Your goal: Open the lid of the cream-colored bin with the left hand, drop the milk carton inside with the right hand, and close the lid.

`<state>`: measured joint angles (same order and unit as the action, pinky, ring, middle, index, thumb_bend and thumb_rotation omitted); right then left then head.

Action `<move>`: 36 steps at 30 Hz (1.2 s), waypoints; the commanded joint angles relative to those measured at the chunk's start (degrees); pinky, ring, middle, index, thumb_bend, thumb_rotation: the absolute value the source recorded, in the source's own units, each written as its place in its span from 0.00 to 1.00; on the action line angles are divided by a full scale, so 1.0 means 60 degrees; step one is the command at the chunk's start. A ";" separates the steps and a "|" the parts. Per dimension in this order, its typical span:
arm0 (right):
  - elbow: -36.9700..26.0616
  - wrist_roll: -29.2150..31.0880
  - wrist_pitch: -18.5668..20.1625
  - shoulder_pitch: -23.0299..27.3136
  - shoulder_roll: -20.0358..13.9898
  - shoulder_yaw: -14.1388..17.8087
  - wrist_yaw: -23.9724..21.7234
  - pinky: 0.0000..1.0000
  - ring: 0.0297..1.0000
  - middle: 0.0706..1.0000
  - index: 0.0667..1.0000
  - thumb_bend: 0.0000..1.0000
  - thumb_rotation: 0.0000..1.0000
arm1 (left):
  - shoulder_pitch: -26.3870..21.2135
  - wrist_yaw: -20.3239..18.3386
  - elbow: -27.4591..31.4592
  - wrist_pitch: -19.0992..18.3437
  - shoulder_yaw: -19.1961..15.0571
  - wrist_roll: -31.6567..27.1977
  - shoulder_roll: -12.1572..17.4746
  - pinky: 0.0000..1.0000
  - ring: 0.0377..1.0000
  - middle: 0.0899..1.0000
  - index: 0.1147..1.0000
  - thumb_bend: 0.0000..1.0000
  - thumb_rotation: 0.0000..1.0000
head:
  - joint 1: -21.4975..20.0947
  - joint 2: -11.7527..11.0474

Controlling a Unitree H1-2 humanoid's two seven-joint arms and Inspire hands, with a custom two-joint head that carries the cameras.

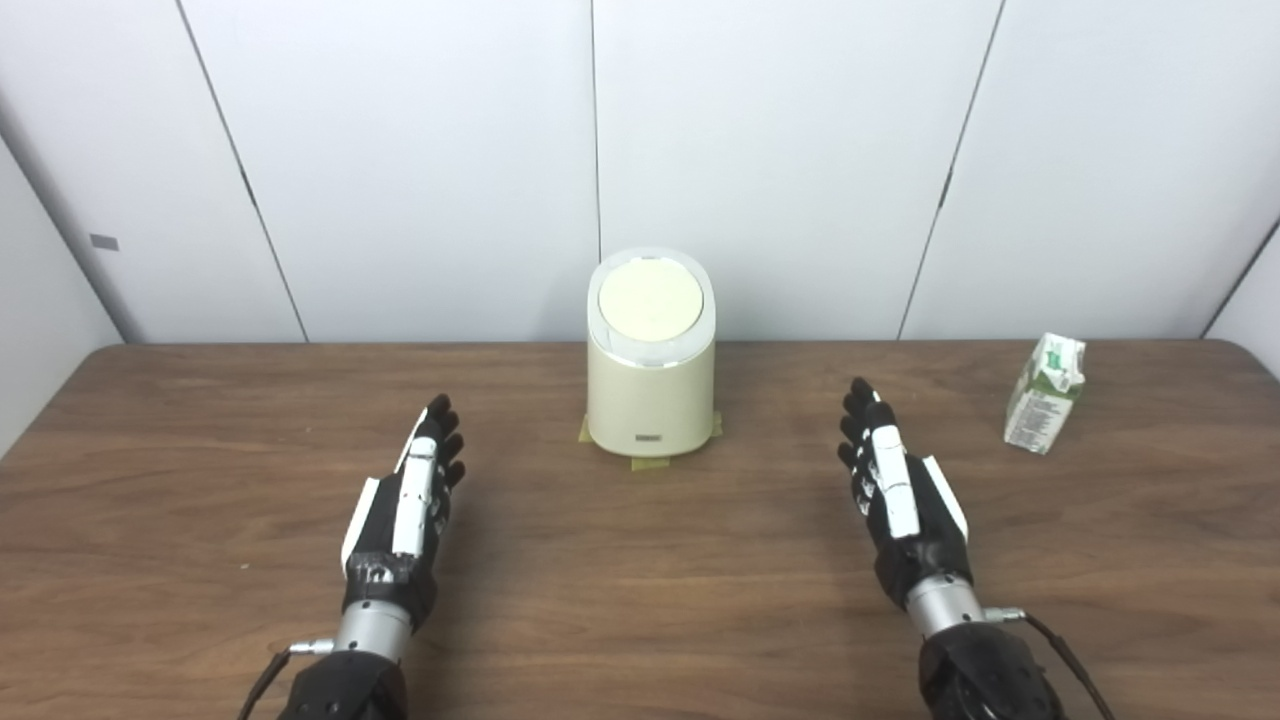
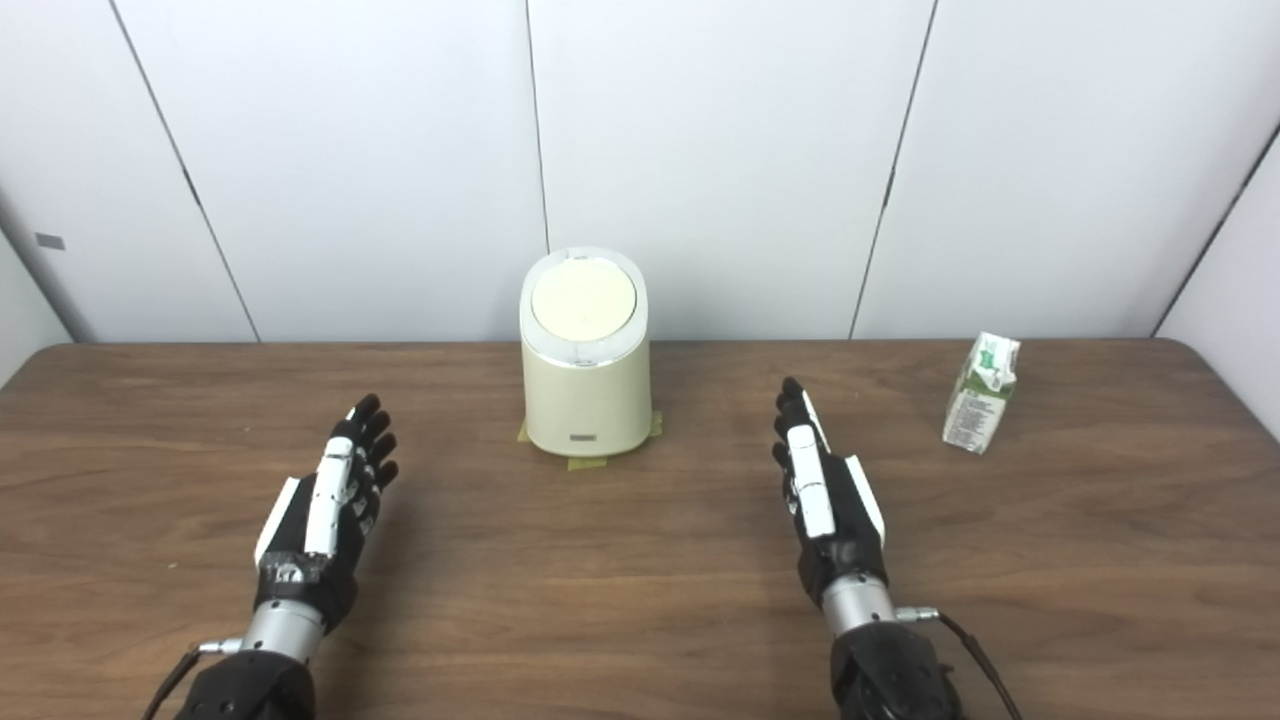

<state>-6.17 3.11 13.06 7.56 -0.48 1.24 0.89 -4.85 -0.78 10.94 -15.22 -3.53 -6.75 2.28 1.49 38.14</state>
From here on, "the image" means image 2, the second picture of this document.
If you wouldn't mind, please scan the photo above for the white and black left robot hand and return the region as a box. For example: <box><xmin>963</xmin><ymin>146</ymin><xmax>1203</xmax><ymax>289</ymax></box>
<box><xmin>253</xmin><ymin>393</ymin><xmax>399</xmax><ymax>633</ymax></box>

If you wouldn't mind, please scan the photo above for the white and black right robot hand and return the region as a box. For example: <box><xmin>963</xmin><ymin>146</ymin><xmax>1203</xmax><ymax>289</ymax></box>
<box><xmin>772</xmin><ymin>377</ymin><xmax>891</xmax><ymax>608</ymax></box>

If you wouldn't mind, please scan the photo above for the green and white milk carton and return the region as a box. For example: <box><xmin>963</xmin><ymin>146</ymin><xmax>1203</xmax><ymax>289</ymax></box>
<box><xmin>942</xmin><ymin>332</ymin><xmax>1022</xmax><ymax>455</ymax></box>

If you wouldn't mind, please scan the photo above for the cream round bin lid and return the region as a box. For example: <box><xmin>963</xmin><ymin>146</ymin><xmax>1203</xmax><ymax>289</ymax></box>
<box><xmin>531</xmin><ymin>257</ymin><xmax>638</xmax><ymax>342</ymax></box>

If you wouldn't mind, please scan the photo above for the cream-colored round bin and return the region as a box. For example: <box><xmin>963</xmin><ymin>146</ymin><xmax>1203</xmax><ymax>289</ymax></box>
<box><xmin>519</xmin><ymin>247</ymin><xmax>653</xmax><ymax>458</ymax></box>

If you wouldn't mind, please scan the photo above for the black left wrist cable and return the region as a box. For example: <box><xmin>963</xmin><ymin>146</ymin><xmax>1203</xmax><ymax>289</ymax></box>
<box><xmin>140</xmin><ymin>638</ymin><xmax>247</xmax><ymax>720</ymax></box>

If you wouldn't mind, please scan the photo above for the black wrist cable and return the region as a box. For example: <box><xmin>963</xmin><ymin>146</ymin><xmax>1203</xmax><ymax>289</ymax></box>
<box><xmin>140</xmin><ymin>638</ymin><xmax>247</xmax><ymax>720</ymax></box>
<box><xmin>895</xmin><ymin>605</ymin><xmax>1027</xmax><ymax>720</ymax></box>

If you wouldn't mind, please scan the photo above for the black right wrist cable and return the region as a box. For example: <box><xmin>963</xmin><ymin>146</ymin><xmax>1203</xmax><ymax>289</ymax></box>
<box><xmin>895</xmin><ymin>605</ymin><xmax>1027</xmax><ymax>720</ymax></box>

